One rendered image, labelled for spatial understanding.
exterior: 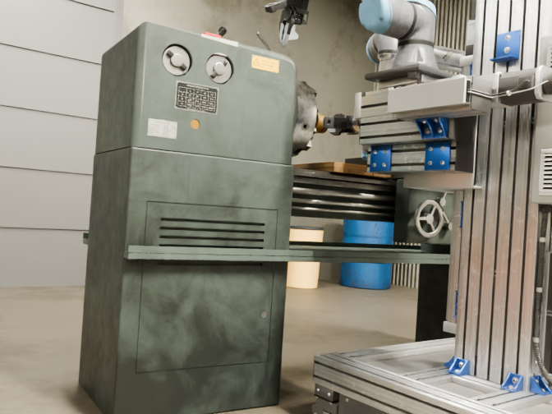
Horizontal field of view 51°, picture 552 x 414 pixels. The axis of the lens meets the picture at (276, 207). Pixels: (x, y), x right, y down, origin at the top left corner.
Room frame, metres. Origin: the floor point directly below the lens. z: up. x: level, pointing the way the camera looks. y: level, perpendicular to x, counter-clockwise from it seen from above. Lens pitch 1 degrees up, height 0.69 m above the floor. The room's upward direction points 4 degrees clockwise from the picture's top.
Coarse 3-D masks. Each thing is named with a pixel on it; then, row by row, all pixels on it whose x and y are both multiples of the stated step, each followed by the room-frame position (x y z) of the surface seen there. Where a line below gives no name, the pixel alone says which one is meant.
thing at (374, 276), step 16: (352, 224) 5.77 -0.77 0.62; (368, 224) 5.70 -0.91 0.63; (384, 224) 5.72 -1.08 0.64; (352, 240) 5.76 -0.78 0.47; (368, 240) 5.70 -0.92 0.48; (384, 240) 5.73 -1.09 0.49; (352, 272) 5.75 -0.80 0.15; (368, 272) 5.69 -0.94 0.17; (384, 272) 5.75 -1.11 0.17; (368, 288) 5.70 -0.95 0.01; (384, 288) 5.76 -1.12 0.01
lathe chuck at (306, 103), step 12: (300, 84) 2.28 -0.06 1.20; (300, 96) 2.23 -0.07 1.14; (312, 96) 2.27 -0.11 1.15; (300, 108) 2.22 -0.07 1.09; (312, 108) 2.25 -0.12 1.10; (300, 120) 2.23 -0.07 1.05; (312, 120) 2.25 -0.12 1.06; (300, 132) 2.25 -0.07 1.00; (312, 132) 2.27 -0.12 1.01; (300, 144) 2.29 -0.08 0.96
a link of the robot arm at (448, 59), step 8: (368, 48) 2.28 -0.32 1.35; (440, 48) 2.26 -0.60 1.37; (448, 48) 2.27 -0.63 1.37; (368, 56) 2.31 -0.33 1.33; (376, 56) 2.25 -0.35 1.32; (440, 56) 2.26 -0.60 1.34; (448, 56) 2.26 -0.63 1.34; (456, 56) 2.26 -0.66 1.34; (464, 56) 2.27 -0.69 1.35; (440, 64) 2.27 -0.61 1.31; (448, 64) 2.27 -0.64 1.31; (456, 64) 2.27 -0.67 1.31
